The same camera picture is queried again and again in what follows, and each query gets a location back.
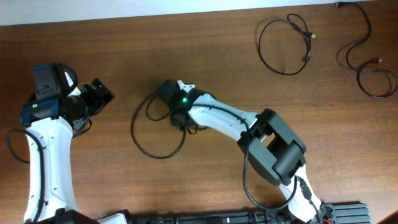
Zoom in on black usb cables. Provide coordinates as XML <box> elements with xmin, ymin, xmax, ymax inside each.
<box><xmin>130</xmin><ymin>91</ymin><xmax>212</xmax><ymax>160</ymax></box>

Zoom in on separated black usb cable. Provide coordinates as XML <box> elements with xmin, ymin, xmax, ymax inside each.
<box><xmin>335</xmin><ymin>1</ymin><xmax>398</xmax><ymax>99</ymax></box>
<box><xmin>257</xmin><ymin>12</ymin><xmax>317</xmax><ymax>77</ymax></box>

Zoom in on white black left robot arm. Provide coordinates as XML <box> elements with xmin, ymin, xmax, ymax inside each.
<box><xmin>21</xmin><ymin>63</ymin><xmax>114</xmax><ymax>223</ymax></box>

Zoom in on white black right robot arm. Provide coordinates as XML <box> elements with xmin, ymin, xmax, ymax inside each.
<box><xmin>159</xmin><ymin>80</ymin><xmax>323</xmax><ymax>223</ymax></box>

